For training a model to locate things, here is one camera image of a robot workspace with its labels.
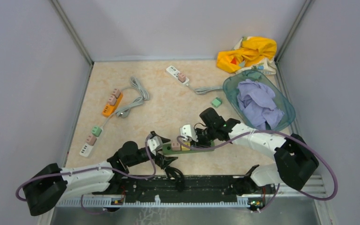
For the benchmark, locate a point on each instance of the pink plug on green strip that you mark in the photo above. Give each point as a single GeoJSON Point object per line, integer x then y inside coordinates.
{"type": "Point", "coordinates": [175, 146]}

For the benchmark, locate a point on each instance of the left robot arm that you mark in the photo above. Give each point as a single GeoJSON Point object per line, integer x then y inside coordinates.
{"type": "Point", "coordinates": [53, 184]}

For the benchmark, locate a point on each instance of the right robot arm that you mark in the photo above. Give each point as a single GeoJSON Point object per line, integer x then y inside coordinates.
{"type": "Point", "coordinates": [293, 163]}

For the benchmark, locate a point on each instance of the white power strip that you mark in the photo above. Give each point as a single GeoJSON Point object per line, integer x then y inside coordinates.
{"type": "Point", "coordinates": [86, 150]}
{"type": "Point", "coordinates": [171, 70]}

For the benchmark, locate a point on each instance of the light green plug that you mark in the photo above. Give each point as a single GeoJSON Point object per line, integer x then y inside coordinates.
{"type": "Point", "coordinates": [216, 102]}

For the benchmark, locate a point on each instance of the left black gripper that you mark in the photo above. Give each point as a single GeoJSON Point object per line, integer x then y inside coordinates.
{"type": "Point", "coordinates": [165, 161]}

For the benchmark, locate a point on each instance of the pink plug lower orange strip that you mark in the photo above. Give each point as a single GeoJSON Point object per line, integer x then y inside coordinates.
{"type": "Point", "coordinates": [112, 100]}

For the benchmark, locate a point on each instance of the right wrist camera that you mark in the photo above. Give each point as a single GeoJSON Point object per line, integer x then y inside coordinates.
{"type": "Point", "coordinates": [188, 133]}

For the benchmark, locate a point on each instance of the green power strip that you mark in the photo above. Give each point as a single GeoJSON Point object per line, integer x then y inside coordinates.
{"type": "Point", "coordinates": [166, 149]}

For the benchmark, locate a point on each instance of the orange power strip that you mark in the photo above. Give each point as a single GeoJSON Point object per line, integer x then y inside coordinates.
{"type": "Point", "coordinates": [108, 110]}

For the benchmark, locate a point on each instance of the yellow plug on green strip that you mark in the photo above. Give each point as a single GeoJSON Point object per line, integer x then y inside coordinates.
{"type": "Point", "coordinates": [186, 146]}

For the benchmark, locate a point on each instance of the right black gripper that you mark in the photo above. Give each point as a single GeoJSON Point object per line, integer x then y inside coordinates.
{"type": "Point", "coordinates": [202, 146]}

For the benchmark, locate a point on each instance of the yellow cloth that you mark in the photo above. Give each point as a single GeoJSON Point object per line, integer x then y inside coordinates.
{"type": "Point", "coordinates": [256, 53]}

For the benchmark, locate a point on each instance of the teal plastic basket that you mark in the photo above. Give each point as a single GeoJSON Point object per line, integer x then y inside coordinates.
{"type": "Point", "coordinates": [231, 91]}

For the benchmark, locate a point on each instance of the pink plug on white strip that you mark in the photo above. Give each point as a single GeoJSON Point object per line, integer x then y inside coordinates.
{"type": "Point", "coordinates": [181, 77]}

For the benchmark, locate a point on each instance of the purple cloth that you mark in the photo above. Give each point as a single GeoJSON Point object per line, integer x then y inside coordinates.
{"type": "Point", "coordinates": [255, 101]}

